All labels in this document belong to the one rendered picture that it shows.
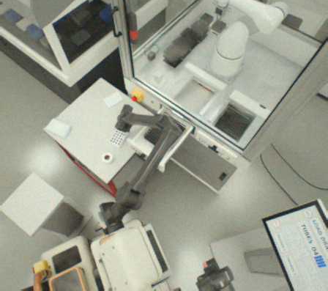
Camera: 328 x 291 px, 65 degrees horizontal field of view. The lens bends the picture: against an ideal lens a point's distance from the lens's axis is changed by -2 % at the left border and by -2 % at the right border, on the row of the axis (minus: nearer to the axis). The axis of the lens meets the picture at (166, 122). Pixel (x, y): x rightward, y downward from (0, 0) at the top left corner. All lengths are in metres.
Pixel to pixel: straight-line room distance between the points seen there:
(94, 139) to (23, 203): 0.58
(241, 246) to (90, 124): 1.58
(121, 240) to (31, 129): 2.14
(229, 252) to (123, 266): 1.52
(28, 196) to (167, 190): 1.19
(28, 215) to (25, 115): 1.49
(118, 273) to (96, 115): 1.19
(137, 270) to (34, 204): 0.99
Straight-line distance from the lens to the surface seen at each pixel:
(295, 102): 1.12
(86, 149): 1.86
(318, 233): 1.47
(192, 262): 2.44
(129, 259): 1.04
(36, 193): 1.86
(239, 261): 2.47
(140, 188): 1.18
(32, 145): 2.91
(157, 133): 1.70
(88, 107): 2.01
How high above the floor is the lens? 2.42
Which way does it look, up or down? 62 degrees down
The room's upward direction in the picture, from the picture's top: 4 degrees clockwise
